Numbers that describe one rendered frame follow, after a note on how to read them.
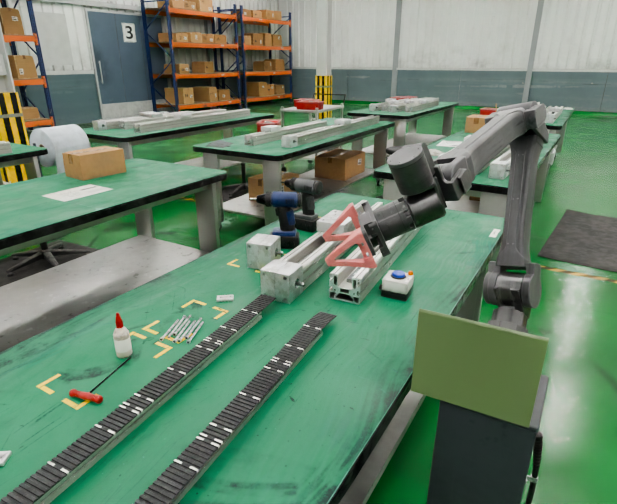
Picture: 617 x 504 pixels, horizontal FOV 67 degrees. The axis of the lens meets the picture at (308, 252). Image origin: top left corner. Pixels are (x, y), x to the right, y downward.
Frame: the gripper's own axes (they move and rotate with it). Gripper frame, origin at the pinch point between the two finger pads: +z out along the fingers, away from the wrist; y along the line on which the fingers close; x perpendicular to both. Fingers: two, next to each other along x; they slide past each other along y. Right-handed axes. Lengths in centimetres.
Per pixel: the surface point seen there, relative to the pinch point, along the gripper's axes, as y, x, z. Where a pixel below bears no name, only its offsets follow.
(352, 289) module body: -49, 37, 7
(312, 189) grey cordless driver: -112, 23, 12
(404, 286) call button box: -50, 44, -7
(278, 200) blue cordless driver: -94, 16, 23
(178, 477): 17.7, 19.4, 37.8
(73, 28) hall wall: -1162, -270, 476
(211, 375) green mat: -13.7, 23.7, 40.4
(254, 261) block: -74, 26, 37
